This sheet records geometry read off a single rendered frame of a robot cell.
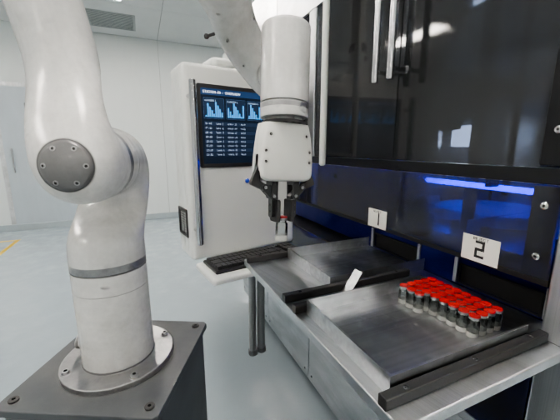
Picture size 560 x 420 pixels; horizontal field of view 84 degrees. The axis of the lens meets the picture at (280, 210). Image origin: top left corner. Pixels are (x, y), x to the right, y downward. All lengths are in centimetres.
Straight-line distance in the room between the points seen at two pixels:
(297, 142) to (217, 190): 77
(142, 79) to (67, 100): 538
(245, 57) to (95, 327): 54
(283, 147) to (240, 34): 22
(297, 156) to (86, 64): 34
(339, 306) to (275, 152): 41
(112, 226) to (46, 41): 28
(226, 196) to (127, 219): 74
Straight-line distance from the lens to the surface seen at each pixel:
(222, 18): 60
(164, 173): 583
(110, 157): 50
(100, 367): 66
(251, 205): 134
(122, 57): 596
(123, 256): 57
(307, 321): 71
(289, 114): 53
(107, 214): 61
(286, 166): 53
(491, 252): 83
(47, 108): 54
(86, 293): 60
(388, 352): 65
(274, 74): 54
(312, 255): 109
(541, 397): 88
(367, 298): 82
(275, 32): 56
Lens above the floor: 125
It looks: 11 degrees down
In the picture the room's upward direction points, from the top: straight up
